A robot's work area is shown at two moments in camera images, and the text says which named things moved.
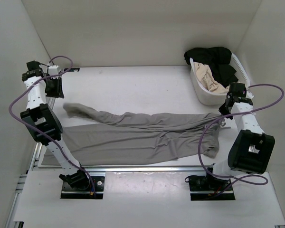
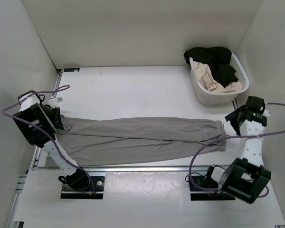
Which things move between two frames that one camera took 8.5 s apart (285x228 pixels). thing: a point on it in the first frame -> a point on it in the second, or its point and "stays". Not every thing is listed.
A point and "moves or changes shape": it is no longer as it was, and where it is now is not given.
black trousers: [218, 58] stays
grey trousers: [93, 137] moves or changes shape
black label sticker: [72, 70] stays
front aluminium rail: [146, 169] stays
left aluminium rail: [51, 102] stays
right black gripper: [222, 110] -> [232, 117]
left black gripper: [58, 92] -> [56, 120]
